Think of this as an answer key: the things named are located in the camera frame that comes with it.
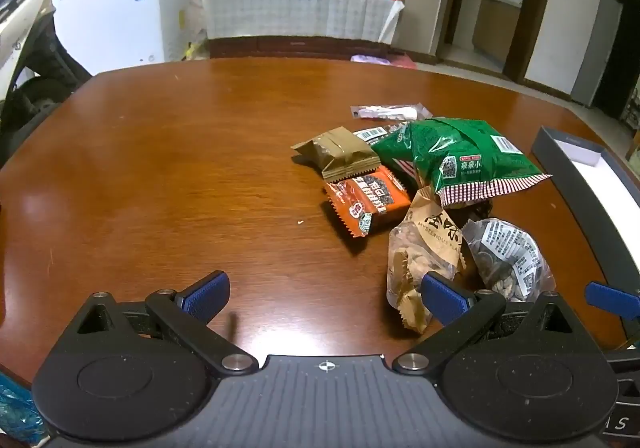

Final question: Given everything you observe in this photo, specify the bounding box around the white chest freezer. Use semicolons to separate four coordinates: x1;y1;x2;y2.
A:
50;0;188;76

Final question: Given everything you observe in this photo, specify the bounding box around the green snack bag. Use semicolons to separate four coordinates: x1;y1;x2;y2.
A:
371;118;553;207

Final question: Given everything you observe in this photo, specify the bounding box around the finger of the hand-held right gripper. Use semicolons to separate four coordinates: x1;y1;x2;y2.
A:
585;281;640;309

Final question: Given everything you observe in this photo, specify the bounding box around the tan nut packet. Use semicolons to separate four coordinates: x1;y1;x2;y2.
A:
386;188;473;333

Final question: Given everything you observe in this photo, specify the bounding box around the orange snack bar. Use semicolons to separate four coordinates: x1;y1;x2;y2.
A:
354;124;401;145

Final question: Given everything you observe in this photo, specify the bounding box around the crumpled blue plastic bag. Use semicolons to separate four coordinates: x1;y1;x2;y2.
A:
0;373;43;446

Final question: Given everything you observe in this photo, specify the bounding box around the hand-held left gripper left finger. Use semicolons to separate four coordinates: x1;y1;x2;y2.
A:
75;271;259;375

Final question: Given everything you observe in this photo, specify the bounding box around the orange snack packet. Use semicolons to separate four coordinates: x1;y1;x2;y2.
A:
322;166;412;237

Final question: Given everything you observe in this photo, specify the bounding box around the brown snack packet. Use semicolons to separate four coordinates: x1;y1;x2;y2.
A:
291;126;381;180

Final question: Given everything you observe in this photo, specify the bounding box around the clear packet with white contents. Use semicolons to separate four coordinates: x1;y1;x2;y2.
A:
350;102;433;121

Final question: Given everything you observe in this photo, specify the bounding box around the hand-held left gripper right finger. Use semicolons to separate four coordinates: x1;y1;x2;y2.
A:
392;272;576;375

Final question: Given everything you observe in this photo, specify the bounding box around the dark grey box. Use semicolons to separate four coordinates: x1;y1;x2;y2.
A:
530;125;640;273

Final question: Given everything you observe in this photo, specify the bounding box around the dark wooden cabinet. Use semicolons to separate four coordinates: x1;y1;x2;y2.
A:
207;35;391;61

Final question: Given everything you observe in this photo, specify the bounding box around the kitchen cabinet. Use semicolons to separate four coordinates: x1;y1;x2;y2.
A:
472;0;526;63

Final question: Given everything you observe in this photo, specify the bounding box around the white scooter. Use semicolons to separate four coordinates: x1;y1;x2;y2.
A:
0;0;93;163

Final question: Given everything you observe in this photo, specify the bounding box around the clear seed packet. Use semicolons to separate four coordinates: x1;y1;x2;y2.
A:
462;218;557;303

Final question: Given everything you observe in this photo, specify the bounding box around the white checked cloth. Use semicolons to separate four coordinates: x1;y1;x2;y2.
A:
202;0;405;46

